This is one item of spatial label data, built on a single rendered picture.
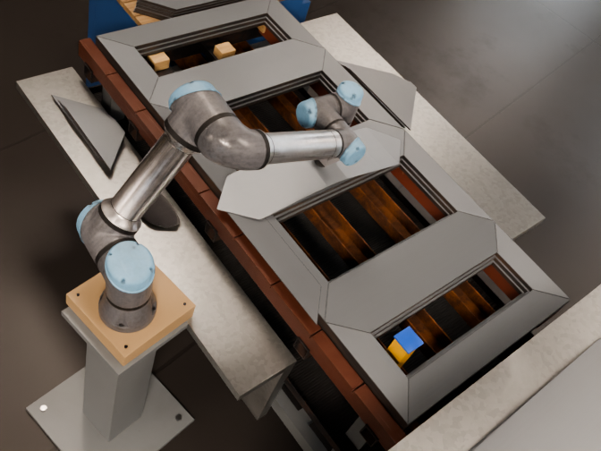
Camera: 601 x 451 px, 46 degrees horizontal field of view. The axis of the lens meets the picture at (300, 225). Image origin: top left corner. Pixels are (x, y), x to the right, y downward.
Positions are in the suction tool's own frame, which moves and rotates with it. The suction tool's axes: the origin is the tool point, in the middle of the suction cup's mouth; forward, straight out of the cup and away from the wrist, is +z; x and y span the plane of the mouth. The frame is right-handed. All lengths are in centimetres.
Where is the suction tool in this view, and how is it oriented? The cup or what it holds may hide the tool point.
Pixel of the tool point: (319, 165)
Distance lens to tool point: 218.1
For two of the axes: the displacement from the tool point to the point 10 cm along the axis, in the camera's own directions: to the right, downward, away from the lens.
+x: -7.5, 3.7, -5.5
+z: -2.6, 6.0, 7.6
